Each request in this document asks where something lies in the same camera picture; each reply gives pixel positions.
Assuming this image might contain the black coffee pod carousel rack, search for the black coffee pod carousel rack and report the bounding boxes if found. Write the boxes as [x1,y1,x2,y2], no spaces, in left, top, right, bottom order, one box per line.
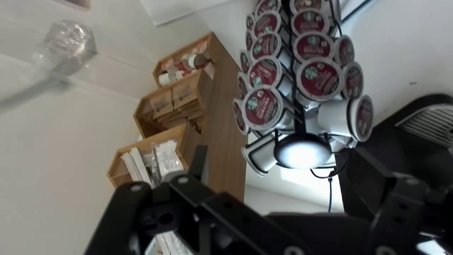
[231,0,377,177]

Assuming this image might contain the white paper towel sheet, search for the white paper towel sheet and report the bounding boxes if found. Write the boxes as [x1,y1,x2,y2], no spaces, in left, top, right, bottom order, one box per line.
[140,0,228,27]

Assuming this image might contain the dark red lid coffee pod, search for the dark red lid coffee pod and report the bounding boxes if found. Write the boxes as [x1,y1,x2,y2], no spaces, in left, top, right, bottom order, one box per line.
[289,7,331,36]
[336,34,357,68]
[249,33,283,61]
[292,31,337,63]
[317,94,375,143]
[252,12,282,38]
[241,84,296,133]
[231,98,249,136]
[296,57,346,102]
[247,55,285,89]
[341,61,365,101]

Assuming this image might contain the white paper packets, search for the white paper packets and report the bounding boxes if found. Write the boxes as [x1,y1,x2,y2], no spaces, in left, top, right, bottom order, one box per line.
[121,146,153,187]

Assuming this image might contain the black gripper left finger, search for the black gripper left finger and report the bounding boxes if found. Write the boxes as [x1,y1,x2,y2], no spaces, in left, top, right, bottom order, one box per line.
[84,145,309,255]

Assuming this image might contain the clear plastic cup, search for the clear plastic cup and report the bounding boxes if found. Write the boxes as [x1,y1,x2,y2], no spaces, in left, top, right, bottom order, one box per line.
[31,19,98,77]

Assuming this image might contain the wooden shelf organizer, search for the wooden shelf organizer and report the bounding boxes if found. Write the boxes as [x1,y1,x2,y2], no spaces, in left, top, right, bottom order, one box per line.
[106,31,249,203]

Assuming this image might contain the silver foil packet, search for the silver foil packet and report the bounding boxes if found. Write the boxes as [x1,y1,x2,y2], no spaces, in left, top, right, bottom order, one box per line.
[150,140,186,179]

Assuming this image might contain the brown cardboard box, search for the brown cardboard box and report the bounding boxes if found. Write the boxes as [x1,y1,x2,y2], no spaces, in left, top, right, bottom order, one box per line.
[172,82,204,119]

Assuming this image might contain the teal cable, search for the teal cable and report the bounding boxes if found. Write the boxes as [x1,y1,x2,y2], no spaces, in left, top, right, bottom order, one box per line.
[339,0,374,24]

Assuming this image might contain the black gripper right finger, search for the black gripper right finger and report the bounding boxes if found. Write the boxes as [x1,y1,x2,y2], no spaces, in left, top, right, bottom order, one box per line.
[351,146,453,255]

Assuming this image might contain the black power cable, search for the black power cable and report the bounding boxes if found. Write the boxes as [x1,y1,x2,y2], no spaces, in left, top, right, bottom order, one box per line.
[309,163,343,216]

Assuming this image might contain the black coffee machine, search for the black coffee machine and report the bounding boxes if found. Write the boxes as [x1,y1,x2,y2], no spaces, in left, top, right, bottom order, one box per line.
[337,94,453,224]

